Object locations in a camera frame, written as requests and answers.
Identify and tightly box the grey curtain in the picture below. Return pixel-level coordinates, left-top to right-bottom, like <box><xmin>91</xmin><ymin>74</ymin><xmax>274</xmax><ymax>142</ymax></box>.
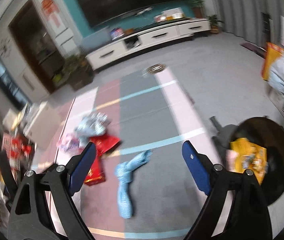
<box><xmin>216</xmin><ymin>0</ymin><xmax>284</xmax><ymax>47</ymax></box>

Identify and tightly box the white storage box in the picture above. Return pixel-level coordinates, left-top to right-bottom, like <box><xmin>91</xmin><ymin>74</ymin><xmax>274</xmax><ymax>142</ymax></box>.
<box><xmin>23</xmin><ymin>101</ymin><xmax>62</xmax><ymax>150</ymax></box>

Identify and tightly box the red packaging wrapper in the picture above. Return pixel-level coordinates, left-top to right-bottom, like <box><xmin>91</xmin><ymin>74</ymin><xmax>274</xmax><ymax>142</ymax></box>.
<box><xmin>84</xmin><ymin>133</ymin><xmax>121</xmax><ymax>186</ymax></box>

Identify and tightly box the yellow snack bag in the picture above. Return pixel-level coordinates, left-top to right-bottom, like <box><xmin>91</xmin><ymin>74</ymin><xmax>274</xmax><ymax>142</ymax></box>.
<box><xmin>226</xmin><ymin>138</ymin><xmax>267</xmax><ymax>185</ymax></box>

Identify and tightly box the black trash bin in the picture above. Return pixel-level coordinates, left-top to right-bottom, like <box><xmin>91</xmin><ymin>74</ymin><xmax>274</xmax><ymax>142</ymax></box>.
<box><xmin>210</xmin><ymin>116</ymin><xmax>284</xmax><ymax>205</ymax></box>

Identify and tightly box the orange yellow paper bag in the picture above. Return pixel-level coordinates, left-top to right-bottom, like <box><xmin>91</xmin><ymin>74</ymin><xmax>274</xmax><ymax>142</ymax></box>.
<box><xmin>261</xmin><ymin>42</ymin><xmax>284</xmax><ymax>81</ymax></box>

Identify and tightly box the light blue cloth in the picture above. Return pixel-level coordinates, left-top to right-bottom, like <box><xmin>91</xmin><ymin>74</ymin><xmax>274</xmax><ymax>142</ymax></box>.
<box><xmin>114</xmin><ymin>150</ymin><xmax>152</xmax><ymax>219</ymax></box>

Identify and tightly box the light blue plastic bag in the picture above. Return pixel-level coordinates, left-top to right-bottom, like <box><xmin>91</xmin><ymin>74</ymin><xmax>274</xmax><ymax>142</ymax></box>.
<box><xmin>268</xmin><ymin>56</ymin><xmax>284</xmax><ymax>94</ymax></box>

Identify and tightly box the potted green plant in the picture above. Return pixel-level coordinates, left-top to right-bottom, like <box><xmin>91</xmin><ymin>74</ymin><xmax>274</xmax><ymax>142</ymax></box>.
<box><xmin>208</xmin><ymin>14</ymin><xmax>224</xmax><ymax>34</ymax></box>

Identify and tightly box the white TV cabinet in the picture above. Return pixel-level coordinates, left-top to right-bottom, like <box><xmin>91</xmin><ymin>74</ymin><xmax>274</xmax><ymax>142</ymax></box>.
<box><xmin>86</xmin><ymin>18</ymin><xmax>210</xmax><ymax>70</ymax></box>

